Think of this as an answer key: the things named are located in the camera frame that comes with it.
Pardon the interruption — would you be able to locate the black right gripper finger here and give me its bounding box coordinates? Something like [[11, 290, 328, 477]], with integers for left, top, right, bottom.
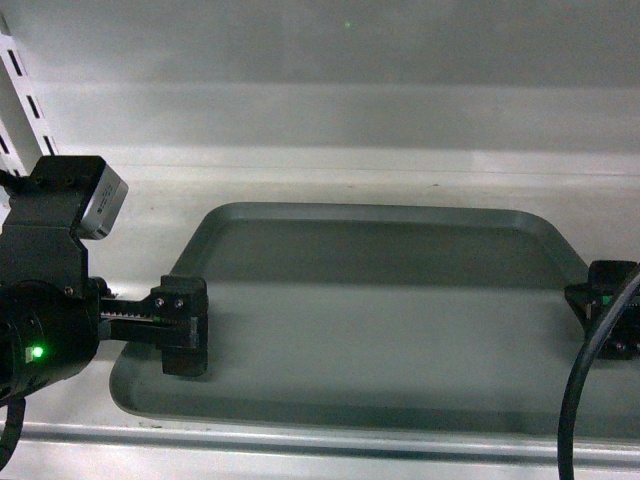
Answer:
[[563, 259, 640, 361]]

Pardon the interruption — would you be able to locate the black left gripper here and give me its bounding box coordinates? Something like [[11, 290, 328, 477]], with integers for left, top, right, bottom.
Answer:
[[1, 156, 208, 400]]

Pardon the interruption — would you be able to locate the grey silver serving tray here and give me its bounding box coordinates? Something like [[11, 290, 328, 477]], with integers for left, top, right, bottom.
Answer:
[[108, 201, 640, 437]]

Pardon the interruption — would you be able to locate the white slotted shelf upright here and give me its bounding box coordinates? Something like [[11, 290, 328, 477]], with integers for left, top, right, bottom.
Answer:
[[1, 16, 58, 176]]

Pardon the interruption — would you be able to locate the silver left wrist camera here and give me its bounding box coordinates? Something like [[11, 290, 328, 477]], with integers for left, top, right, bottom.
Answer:
[[78, 165, 129, 240]]

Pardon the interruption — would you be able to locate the black cable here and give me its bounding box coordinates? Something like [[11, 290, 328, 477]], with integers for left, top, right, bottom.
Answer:
[[557, 267, 640, 480]]

